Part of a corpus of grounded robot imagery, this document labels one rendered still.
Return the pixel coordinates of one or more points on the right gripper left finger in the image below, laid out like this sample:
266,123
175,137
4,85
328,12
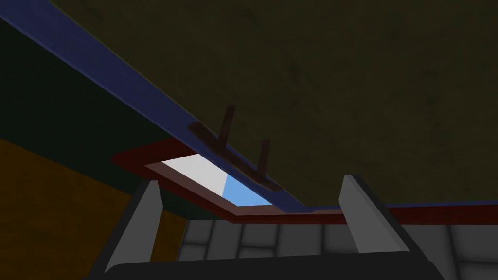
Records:
136,229

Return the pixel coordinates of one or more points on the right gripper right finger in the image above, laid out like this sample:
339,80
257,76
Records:
367,225

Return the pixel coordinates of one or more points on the red-framed window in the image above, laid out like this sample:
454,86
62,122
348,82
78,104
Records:
206,175

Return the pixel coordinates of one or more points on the olive cupboard door, blue edge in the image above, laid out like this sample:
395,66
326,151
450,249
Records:
350,77

